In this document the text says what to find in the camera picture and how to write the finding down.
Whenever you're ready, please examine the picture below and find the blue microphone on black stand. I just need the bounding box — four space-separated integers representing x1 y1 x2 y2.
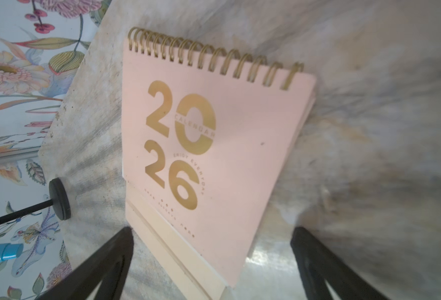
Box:
0 178 71 276

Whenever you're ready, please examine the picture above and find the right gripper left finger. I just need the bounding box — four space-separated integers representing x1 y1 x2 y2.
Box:
39 226 134 300

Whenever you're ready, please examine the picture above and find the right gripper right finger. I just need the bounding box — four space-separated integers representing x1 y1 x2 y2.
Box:
290 227 386 300

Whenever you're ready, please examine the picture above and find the left aluminium corner post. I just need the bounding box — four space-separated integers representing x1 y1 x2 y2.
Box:
0 146 40 165

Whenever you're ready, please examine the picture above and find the peach 2026 calendar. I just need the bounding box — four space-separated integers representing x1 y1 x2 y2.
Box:
122 27 317 300

